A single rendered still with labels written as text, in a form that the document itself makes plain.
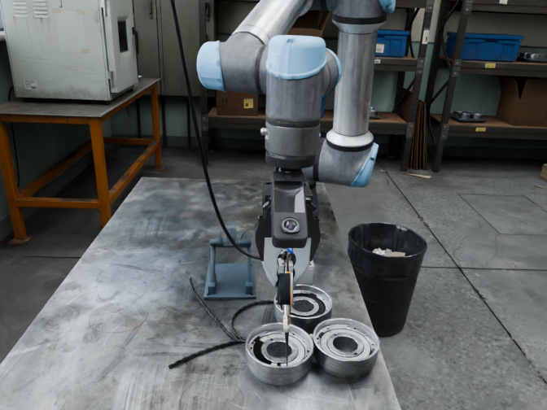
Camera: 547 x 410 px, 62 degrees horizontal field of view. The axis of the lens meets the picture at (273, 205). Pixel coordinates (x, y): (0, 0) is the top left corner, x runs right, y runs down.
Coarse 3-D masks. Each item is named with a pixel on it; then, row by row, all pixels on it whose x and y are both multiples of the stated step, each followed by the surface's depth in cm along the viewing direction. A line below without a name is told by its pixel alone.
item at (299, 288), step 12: (300, 288) 86; (312, 288) 86; (276, 300) 83; (300, 300) 84; (312, 300) 84; (324, 300) 84; (276, 312) 80; (300, 312) 80; (312, 312) 80; (324, 312) 80; (300, 324) 77; (312, 324) 78
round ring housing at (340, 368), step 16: (336, 320) 77; (352, 320) 77; (320, 336) 76; (336, 336) 75; (352, 336) 75; (368, 336) 75; (320, 352) 70; (336, 352) 71; (352, 352) 71; (336, 368) 69; (352, 368) 68; (368, 368) 69
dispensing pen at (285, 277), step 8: (288, 256) 71; (288, 264) 71; (280, 280) 68; (288, 280) 68; (280, 288) 68; (288, 288) 68; (280, 296) 68; (288, 296) 68; (280, 304) 68; (288, 304) 68; (288, 312) 69; (288, 320) 69; (288, 328) 69; (288, 336) 69
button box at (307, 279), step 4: (292, 256) 95; (280, 260) 94; (292, 260) 94; (312, 260) 94; (280, 264) 92; (292, 264) 92; (312, 264) 93; (280, 268) 92; (292, 268) 92; (308, 268) 92; (312, 268) 92; (280, 272) 92; (308, 272) 92; (312, 272) 93; (304, 276) 93; (308, 276) 93; (312, 276) 93; (300, 280) 93; (304, 280) 93; (308, 280) 93; (312, 280) 93; (304, 284) 94; (308, 284) 94; (312, 284) 94
